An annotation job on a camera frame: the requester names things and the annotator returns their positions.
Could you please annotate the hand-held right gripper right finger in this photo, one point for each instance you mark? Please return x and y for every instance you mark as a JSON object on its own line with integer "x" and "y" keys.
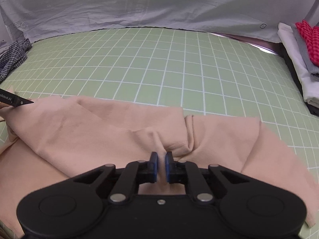
{"x": 168, "y": 165}

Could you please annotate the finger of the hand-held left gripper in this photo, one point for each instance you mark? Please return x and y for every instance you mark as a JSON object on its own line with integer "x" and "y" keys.
{"x": 21, "y": 101}

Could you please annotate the grey printed bed sheet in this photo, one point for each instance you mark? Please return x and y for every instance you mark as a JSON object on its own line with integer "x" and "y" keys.
{"x": 149, "y": 5}

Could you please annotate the red checked folded cloth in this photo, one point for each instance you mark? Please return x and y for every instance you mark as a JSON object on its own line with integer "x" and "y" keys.
{"x": 312, "y": 42}

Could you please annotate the beige garment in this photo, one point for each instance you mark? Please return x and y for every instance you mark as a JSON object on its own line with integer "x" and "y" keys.
{"x": 99, "y": 129}

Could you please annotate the green grid mat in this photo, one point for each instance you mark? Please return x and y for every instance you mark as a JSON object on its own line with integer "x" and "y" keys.
{"x": 149, "y": 67}

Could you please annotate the grey folded cloth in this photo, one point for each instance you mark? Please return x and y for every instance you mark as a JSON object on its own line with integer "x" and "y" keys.
{"x": 305, "y": 54}

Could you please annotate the blue plaid shirt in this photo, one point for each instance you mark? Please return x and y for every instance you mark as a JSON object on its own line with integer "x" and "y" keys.
{"x": 12, "y": 57}

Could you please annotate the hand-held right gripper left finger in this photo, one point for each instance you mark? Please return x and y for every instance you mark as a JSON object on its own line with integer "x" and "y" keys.
{"x": 155, "y": 165}

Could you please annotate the white folded cloth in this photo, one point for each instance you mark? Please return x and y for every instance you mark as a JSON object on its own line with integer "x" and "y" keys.
{"x": 299, "y": 62}

